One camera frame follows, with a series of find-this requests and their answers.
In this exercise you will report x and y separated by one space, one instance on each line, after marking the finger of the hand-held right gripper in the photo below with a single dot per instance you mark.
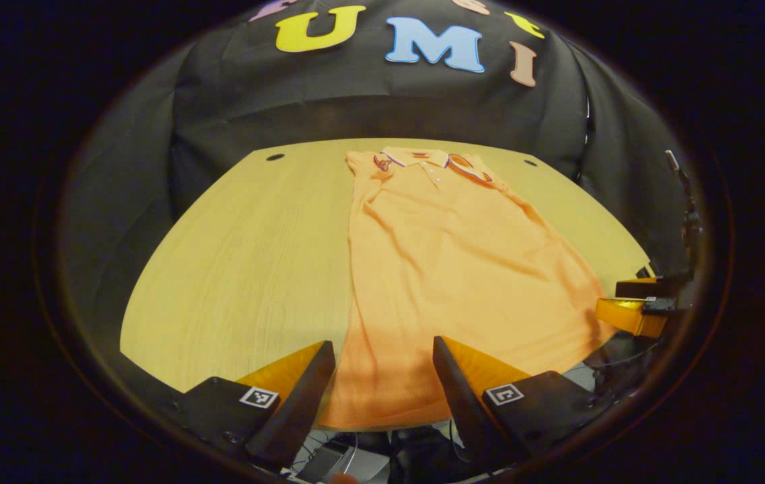
631 317
645 289

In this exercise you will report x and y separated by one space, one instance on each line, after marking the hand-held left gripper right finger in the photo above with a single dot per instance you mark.
460 403

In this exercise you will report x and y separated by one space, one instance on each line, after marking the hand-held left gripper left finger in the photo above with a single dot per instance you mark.
298 410

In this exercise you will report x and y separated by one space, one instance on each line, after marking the orange T-shirt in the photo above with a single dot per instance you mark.
450 282

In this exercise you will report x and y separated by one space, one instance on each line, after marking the grey box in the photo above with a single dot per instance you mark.
320 464

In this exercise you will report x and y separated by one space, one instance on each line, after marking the dark bulky object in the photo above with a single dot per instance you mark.
423 454

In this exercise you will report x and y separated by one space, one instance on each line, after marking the black backdrop cloth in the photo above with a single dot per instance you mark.
382 107

